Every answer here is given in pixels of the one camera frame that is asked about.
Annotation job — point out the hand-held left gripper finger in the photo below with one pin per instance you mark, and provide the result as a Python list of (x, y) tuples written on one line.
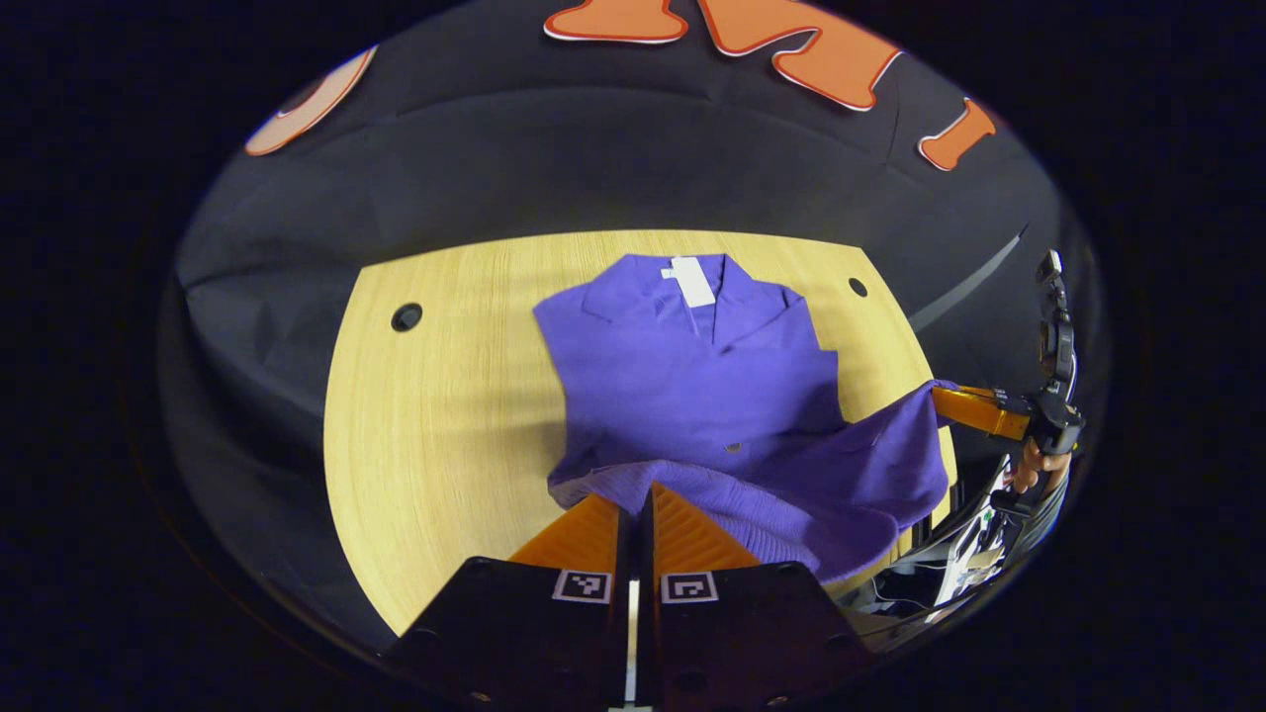
[(623, 549), (645, 544)]

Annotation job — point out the purple collared shirt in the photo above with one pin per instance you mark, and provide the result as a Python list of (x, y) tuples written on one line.
[(682, 376)]

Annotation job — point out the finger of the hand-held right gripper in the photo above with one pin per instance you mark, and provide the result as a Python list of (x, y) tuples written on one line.
[(974, 407)]

